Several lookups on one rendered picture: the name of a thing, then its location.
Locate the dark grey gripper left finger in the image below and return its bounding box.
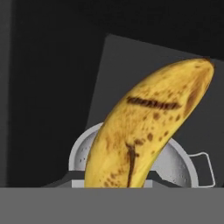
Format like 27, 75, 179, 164
43, 171, 88, 189

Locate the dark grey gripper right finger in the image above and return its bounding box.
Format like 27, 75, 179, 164
143, 170, 177, 189

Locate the yellow spotted banana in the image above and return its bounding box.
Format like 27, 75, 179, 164
83, 57, 215, 189

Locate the silver metal colander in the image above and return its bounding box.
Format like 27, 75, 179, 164
67, 122, 217, 189

